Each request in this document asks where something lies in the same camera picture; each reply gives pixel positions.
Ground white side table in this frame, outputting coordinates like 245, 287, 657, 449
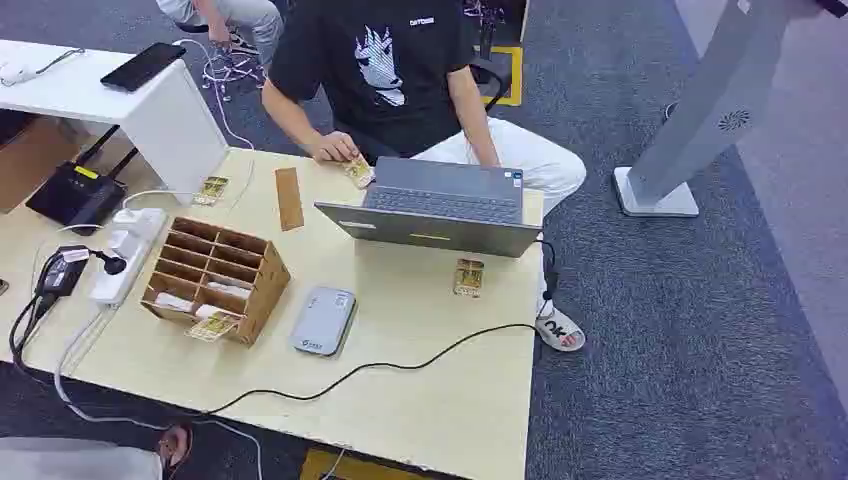
0, 38, 230, 207

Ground black laptop cable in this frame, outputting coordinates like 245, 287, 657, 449
192, 239, 561, 419

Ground black wifi router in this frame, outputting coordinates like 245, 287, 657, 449
25, 125, 140, 236

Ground person's leg and foot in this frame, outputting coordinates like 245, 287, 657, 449
0, 423, 195, 480

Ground person's right hand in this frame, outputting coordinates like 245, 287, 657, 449
309, 131, 362, 165

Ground wooden card box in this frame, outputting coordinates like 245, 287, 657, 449
139, 216, 293, 348

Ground white sandal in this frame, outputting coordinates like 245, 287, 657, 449
535, 307, 588, 353

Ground white floor stand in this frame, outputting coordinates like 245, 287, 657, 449
612, 0, 823, 219

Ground white power strip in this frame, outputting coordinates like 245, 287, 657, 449
89, 207, 168, 307

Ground seated person in grey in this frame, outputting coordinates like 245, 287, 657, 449
155, 0, 286, 68

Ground grey laptop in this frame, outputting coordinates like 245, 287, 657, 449
314, 156, 543, 259

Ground brown wooden strip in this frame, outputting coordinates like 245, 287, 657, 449
274, 166, 306, 232

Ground yellow floor tape square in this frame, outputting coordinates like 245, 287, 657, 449
473, 44, 525, 107

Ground black plug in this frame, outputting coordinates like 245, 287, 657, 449
92, 250, 128, 276

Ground grey flat router device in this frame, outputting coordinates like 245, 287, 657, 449
289, 286, 358, 358

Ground black power adapter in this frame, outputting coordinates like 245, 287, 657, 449
33, 245, 91, 299

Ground thin white cable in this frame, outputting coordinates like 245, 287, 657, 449
173, 38, 266, 151

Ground yellow floor tape strip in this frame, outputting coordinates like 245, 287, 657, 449
299, 449, 432, 480

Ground yellow printed card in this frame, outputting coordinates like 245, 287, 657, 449
184, 312, 240, 344
192, 176, 231, 207
453, 258, 486, 299
342, 156, 376, 191

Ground person in black shirt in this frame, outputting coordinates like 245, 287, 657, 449
261, 0, 588, 352

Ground white mouse with cable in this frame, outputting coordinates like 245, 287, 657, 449
0, 47, 86, 88

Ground black smartphone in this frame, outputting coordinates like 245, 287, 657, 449
99, 42, 187, 93

